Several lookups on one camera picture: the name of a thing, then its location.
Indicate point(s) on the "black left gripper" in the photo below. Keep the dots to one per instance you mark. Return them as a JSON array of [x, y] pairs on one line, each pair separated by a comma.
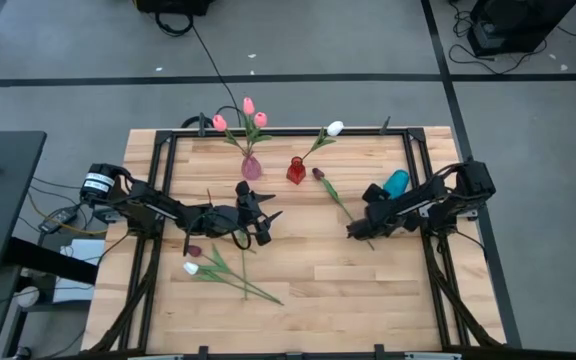
[[249, 212]]

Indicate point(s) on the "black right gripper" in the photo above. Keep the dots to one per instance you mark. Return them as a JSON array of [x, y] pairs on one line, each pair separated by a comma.
[[375, 195]]

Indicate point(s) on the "blue glass vase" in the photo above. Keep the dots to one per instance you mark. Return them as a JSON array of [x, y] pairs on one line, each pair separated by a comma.
[[396, 182]]

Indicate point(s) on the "pink glass vase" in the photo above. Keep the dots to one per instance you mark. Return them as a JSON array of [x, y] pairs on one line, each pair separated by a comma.
[[251, 169]]

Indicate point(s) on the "red glass vase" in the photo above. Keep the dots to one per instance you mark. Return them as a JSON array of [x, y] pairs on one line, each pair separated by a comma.
[[296, 172]]

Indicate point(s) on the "white artificial tulip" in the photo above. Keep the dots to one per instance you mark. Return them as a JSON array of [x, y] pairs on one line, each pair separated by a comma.
[[190, 268], [335, 128]]

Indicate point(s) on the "pink artificial tulip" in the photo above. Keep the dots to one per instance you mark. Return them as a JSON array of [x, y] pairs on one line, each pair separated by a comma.
[[219, 122], [248, 106], [260, 119]]

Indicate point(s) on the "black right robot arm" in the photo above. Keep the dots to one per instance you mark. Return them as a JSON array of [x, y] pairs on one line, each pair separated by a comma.
[[448, 200]]

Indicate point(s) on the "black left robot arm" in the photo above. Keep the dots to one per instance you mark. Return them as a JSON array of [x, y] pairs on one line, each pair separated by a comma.
[[143, 205]]

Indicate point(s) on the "black power adapter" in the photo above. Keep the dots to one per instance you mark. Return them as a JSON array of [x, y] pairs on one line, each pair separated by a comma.
[[105, 216], [58, 217]]

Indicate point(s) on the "white cardboard box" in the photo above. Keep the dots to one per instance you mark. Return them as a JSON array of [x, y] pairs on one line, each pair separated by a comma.
[[85, 250]]

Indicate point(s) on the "black equipment box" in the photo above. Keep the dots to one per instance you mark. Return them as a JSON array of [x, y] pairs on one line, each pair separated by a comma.
[[518, 22]]

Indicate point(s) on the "black equipment case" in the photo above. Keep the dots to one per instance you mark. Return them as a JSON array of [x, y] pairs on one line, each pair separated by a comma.
[[173, 5]]

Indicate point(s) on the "white round object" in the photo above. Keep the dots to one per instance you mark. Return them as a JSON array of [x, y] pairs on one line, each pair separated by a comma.
[[28, 296]]

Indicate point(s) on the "black desk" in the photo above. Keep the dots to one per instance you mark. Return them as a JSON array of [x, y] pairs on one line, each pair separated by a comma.
[[3, 200]]

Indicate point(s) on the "black aluminium table frame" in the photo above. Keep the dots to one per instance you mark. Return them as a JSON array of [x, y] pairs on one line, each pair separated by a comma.
[[288, 133]]

